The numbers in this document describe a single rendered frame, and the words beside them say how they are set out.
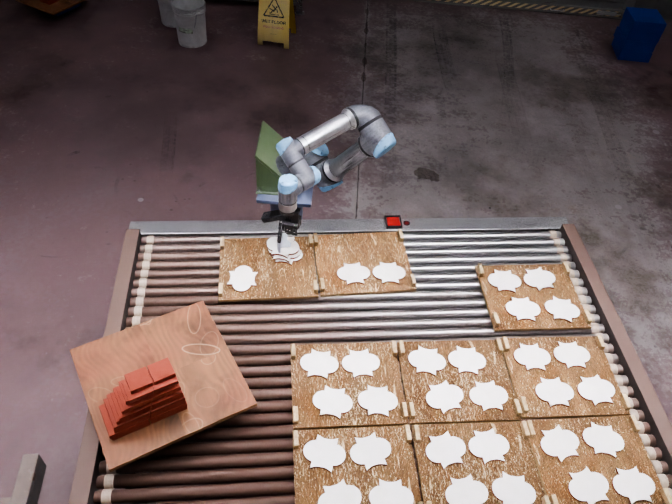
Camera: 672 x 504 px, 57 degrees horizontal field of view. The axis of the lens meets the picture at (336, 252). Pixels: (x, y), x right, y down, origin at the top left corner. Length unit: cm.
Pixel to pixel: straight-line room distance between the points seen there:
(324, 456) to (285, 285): 77
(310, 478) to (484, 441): 62
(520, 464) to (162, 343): 133
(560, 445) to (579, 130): 365
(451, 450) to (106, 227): 284
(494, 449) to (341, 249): 107
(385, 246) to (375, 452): 99
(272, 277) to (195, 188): 197
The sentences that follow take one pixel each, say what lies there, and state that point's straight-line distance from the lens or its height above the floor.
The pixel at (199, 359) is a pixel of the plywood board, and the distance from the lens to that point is 230.
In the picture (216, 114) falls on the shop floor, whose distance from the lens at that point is 522.
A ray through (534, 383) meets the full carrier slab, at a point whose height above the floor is 94.
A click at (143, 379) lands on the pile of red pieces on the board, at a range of 205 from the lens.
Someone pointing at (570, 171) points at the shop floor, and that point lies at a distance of 515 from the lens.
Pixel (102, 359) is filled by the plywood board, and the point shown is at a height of 104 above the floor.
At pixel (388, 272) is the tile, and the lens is 270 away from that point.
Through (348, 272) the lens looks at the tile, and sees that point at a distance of 267.
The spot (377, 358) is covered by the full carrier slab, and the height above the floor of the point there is 95.
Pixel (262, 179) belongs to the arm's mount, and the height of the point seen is 96.
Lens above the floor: 295
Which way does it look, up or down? 47 degrees down
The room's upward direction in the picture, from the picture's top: 5 degrees clockwise
